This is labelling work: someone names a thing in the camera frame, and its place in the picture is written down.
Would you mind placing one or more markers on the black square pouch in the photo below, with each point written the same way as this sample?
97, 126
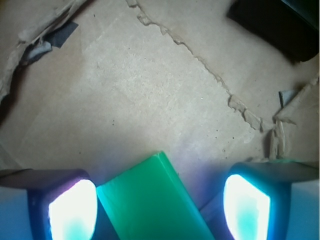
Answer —
292, 26

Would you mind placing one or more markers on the brown paper bag bin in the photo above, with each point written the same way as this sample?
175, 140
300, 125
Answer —
138, 77

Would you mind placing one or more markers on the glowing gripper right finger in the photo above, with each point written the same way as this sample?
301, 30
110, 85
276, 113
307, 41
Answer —
276, 200

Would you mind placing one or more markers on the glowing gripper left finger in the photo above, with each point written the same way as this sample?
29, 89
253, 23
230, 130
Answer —
47, 204

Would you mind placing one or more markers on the green rectangular block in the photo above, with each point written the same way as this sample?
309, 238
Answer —
149, 202

